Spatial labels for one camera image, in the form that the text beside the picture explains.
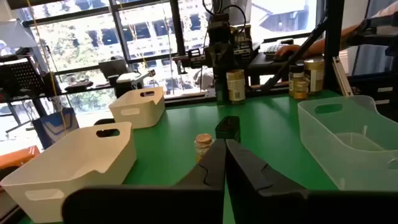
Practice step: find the blue box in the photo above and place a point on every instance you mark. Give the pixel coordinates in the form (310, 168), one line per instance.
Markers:
(56, 127)

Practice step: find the black aluminium table frame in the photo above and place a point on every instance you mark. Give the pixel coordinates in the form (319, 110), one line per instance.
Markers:
(334, 46)

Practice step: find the orange box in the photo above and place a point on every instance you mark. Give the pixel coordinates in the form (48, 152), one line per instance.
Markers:
(18, 157)

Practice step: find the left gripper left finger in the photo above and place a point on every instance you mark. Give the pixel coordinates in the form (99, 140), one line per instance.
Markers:
(186, 205)

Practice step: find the dark green tin black lid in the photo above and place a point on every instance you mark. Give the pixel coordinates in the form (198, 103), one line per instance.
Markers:
(221, 93)
(228, 127)

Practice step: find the black perforated panel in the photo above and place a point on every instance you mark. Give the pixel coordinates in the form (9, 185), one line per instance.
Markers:
(23, 76)

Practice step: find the spice jar black lid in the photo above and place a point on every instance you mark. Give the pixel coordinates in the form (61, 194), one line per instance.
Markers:
(295, 73)

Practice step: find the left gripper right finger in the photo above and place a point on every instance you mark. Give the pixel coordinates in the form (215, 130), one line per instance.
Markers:
(280, 208)

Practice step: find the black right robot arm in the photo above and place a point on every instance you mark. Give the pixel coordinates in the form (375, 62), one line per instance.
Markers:
(219, 31)

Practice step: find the clear plastic bin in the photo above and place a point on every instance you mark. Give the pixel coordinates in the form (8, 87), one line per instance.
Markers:
(326, 149)

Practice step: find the person's hand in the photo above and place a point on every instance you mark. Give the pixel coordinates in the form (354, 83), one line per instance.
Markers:
(287, 49)

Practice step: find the black desk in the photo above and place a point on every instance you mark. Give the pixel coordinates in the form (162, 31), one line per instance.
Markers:
(264, 63)

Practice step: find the silver aluminium bracket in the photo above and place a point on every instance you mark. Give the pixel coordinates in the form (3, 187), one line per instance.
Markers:
(342, 77)

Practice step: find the white plastic bin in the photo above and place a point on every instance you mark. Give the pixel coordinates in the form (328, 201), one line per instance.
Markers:
(77, 155)
(136, 115)

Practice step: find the green table mat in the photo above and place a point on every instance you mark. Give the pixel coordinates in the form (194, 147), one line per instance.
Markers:
(273, 130)

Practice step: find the black keyboard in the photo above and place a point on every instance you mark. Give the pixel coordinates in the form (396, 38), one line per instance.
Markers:
(273, 48)

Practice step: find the black office chair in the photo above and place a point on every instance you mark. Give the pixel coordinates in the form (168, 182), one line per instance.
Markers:
(113, 67)

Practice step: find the person's forearm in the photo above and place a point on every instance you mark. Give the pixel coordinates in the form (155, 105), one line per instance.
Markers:
(329, 39)

